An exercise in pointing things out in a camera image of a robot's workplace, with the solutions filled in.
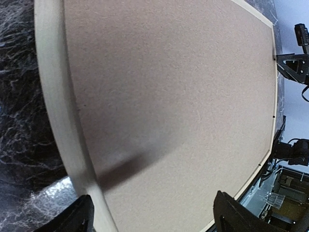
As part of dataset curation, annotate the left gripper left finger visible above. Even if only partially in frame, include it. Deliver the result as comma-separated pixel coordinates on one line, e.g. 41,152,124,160
35,195,95,232

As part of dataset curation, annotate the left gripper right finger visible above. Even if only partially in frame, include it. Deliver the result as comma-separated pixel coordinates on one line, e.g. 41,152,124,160
213,191,278,232

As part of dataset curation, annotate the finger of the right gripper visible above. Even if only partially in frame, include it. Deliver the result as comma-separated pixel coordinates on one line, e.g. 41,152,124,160
275,54,309,85

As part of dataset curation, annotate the brown backing board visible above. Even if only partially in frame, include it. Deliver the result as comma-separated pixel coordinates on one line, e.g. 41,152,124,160
62,0,277,232

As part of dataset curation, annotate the light wooden picture frame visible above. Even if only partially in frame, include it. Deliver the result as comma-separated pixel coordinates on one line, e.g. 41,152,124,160
33,0,278,232

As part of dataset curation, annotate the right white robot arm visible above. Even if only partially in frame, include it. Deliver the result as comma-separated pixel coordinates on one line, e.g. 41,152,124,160
274,54,309,166

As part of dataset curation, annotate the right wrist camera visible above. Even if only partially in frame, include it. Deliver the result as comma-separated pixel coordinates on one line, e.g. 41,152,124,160
295,24,309,46

